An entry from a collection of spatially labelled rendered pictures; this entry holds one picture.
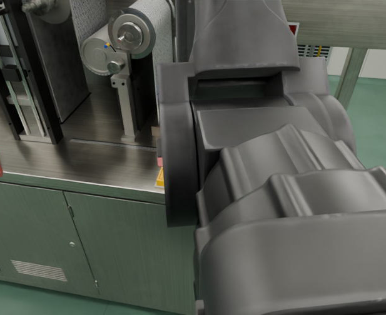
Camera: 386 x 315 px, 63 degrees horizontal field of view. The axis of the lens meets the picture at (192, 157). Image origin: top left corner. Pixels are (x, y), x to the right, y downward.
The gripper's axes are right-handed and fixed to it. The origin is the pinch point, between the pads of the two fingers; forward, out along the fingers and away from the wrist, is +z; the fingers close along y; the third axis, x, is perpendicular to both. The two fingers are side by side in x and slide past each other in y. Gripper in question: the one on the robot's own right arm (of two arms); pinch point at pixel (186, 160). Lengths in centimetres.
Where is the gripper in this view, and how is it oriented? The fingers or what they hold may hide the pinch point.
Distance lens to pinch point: 79.8
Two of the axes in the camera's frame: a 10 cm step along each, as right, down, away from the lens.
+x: 0.9, 9.3, -3.7
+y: -9.9, 0.6, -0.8
